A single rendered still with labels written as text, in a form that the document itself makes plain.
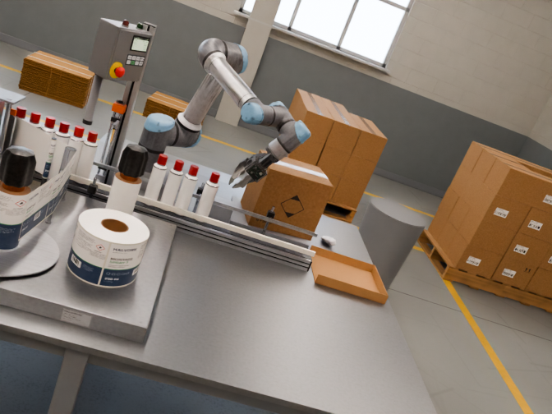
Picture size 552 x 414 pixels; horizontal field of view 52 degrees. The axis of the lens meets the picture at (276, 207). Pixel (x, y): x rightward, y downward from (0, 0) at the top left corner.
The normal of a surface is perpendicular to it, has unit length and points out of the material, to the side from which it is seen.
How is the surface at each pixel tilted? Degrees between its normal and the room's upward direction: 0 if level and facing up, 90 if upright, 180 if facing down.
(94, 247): 90
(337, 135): 90
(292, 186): 90
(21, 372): 0
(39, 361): 0
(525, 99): 90
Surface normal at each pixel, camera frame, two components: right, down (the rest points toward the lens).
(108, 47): -0.50, 0.13
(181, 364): 0.35, -0.87
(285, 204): 0.19, 0.42
